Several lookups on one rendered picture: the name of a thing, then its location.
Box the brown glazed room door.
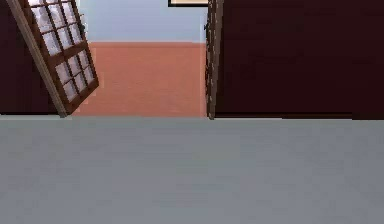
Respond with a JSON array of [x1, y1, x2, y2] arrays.
[[6, 0, 100, 119]]

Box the dark door handle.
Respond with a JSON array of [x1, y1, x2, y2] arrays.
[[79, 13, 88, 36]]

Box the black framed wall picture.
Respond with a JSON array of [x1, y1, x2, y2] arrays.
[[167, 0, 210, 8]]

